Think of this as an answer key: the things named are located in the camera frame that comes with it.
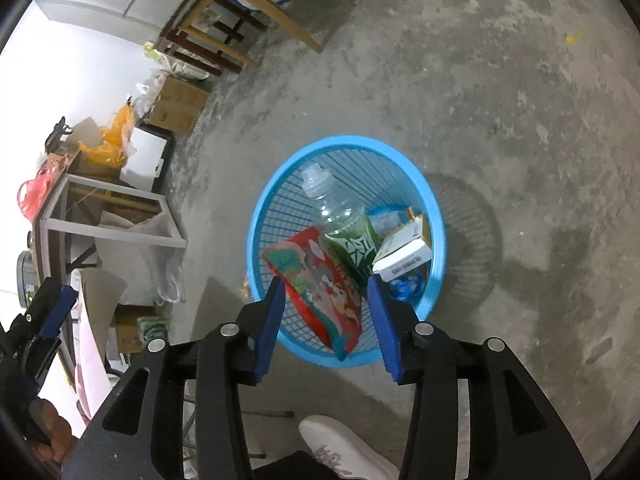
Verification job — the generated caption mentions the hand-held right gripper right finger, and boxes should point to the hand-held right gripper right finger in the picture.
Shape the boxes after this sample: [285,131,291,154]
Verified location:
[367,275,593,480]

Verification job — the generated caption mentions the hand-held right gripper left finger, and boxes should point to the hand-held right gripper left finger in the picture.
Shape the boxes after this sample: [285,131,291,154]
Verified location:
[62,275,286,480]

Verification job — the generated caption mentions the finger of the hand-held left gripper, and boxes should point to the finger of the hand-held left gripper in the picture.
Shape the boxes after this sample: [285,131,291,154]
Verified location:
[24,276,79,341]
[17,336,62,393]

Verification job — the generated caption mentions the blue wrapper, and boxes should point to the blue wrapper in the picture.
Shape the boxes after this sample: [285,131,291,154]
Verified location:
[390,272,426,303]

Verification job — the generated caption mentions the red printed snack bag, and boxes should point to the red printed snack bag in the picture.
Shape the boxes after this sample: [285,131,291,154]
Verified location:
[263,226,365,362]

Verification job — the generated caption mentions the white medicine box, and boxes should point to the white medicine box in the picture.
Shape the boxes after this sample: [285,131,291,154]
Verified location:
[371,212,433,281]

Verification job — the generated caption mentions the pale blue plastic packet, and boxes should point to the pale blue plastic packet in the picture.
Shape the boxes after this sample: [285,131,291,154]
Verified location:
[367,205,413,238]

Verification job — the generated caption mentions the green label plastic bottle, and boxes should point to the green label plastic bottle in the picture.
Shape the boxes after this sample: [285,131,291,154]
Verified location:
[300,163,381,293]

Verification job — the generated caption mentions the blue plastic wastebasket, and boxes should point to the blue plastic wastebasket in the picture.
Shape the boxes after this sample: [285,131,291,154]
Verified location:
[246,135,446,368]

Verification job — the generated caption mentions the person's left hand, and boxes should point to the person's left hand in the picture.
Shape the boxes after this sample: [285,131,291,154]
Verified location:
[27,397,78,463]

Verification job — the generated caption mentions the cardboard sheet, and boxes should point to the cardboard sheet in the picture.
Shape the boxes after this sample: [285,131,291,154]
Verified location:
[75,267,130,321]

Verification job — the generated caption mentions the silver rice cooker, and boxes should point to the silver rice cooker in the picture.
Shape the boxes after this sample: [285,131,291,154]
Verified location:
[16,251,43,308]

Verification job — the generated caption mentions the small cardboard box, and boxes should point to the small cardboard box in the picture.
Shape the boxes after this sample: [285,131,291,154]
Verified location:
[112,305,156,356]

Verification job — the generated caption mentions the green packet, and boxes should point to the green packet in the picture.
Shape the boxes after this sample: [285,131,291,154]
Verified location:
[137,315,168,343]

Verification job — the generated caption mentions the orange-red plastic bag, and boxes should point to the orange-red plastic bag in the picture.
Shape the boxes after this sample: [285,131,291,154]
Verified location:
[18,165,63,221]

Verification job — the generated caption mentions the person's white shoe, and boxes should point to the person's white shoe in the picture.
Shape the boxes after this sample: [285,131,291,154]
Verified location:
[298,415,401,480]

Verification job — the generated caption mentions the white-framed wooden side table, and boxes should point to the white-framed wooden side table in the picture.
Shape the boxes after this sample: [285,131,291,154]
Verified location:
[30,172,188,281]

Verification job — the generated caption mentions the black pan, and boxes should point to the black pan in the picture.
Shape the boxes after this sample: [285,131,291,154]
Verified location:
[45,116,73,148]

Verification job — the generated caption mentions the yellow plastic bag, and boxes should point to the yellow plastic bag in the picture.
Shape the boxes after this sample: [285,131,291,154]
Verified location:
[77,105,137,166]

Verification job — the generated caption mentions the clear plastic bags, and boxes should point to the clear plastic bags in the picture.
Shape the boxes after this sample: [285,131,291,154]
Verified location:
[127,70,166,116]

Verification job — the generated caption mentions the white green packaging bag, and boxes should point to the white green packaging bag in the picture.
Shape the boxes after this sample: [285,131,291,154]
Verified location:
[142,42,208,81]

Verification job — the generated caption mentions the dark brown wooden stool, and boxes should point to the dark brown wooden stool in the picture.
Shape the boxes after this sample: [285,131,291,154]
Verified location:
[157,0,271,78]

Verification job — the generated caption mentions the wooden chair with dark seat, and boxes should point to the wooden chair with dark seat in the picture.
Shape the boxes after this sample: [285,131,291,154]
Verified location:
[172,0,358,53]

